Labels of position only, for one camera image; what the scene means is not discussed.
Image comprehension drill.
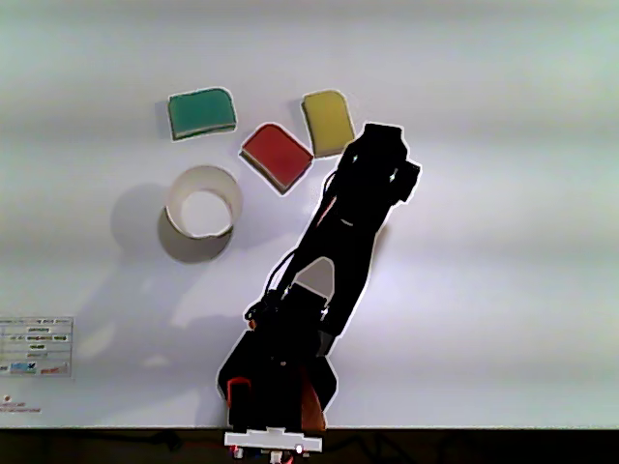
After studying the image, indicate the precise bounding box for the green sponge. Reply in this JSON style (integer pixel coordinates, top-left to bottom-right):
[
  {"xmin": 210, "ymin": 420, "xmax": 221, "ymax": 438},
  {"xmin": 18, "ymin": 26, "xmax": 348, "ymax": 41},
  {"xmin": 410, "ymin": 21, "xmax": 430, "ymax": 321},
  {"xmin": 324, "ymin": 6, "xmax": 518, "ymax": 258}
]
[{"xmin": 166, "ymin": 86, "xmax": 239, "ymax": 142}]

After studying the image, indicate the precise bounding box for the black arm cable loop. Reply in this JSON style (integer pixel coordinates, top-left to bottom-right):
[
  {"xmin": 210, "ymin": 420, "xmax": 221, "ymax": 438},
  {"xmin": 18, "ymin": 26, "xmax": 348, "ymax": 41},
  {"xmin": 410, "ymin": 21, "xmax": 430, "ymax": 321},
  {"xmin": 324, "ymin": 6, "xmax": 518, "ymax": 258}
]
[{"xmin": 244, "ymin": 248, "xmax": 299, "ymax": 325}]

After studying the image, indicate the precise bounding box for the white paper cup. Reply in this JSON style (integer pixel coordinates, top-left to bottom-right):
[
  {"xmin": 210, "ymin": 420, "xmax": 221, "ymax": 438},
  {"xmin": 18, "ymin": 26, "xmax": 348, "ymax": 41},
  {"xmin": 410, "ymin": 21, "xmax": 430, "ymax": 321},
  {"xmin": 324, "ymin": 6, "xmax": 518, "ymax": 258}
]
[{"xmin": 163, "ymin": 164, "xmax": 244, "ymax": 242}]

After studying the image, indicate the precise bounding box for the red sponge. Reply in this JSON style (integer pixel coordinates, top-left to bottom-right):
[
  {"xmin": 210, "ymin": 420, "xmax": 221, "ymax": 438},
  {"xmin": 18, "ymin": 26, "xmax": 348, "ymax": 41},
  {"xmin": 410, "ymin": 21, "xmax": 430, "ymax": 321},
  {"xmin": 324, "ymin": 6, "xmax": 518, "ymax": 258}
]
[{"xmin": 238, "ymin": 122, "xmax": 315, "ymax": 196}]

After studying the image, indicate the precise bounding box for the yellow sponge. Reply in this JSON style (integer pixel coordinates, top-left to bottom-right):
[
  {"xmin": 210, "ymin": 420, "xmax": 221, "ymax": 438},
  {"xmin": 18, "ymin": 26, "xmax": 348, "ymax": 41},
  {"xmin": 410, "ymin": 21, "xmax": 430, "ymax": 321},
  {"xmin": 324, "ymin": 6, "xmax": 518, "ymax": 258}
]
[{"xmin": 300, "ymin": 89, "xmax": 358, "ymax": 160}]

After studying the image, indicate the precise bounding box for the printed label sheet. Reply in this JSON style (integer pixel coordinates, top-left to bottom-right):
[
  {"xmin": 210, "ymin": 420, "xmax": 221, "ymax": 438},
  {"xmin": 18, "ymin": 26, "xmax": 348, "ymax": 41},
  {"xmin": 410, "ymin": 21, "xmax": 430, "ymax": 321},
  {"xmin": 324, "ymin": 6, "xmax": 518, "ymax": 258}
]
[{"xmin": 0, "ymin": 316, "xmax": 74, "ymax": 378}]

